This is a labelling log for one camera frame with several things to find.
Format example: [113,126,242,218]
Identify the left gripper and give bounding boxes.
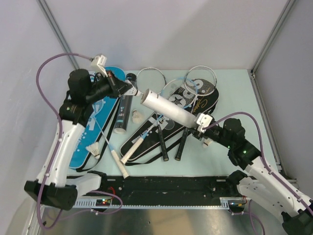
[86,70,133,104]

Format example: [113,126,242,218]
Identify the white shuttlecock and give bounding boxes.
[202,139,212,148]
[124,87,142,96]

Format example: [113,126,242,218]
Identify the white shuttlecock tube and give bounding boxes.
[140,89,197,128]

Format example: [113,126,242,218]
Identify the black shuttlecock tube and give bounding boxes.
[113,73,136,134]

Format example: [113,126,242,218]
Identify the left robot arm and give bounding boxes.
[24,69,132,211]

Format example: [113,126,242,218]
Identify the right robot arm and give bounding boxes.
[195,114,313,235]

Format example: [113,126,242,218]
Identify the white racket left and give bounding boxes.
[134,67,169,162]

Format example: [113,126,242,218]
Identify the white racket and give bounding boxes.
[174,65,218,161]
[134,67,169,162]

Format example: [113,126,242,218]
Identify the blue racket bag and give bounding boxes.
[68,66,125,169]

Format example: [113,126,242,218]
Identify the black racket bag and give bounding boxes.
[120,89,219,162]

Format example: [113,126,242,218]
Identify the white shuttlecock centre table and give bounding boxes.
[132,110,143,124]

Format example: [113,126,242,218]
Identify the white shuttlecock table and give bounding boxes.
[132,110,143,124]
[86,142,100,160]

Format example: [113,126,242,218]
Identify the blue racket on black bag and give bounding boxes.
[120,78,194,164]

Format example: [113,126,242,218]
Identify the white racket right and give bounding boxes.
[174,65,218,161]

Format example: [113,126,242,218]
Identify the white shuttlecock right table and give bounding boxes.
[86,142,100,160]

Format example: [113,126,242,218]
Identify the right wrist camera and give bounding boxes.
[195,113,213,133]

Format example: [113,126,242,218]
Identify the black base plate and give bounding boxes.
[67,175,245,206]

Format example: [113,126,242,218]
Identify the white cable duct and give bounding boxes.
[73,197,247,210]

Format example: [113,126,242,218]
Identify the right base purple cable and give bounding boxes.
[231,199,265,235]

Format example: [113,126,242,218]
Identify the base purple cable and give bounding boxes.
[73,192,124,216]
[231,199,265,235]

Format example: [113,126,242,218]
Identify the aluminium frame post left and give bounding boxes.
[36,0,83,71]

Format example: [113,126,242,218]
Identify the aluminium frame post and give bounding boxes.
[36,0,83,71]
[250,0,298,74]

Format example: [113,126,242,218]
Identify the aluminium rail right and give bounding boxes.
[247,70,299,189]

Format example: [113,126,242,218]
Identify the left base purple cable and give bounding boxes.
[73,192,124,216]

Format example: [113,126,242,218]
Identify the aluminium frame post right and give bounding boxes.
[250,0,298,74]

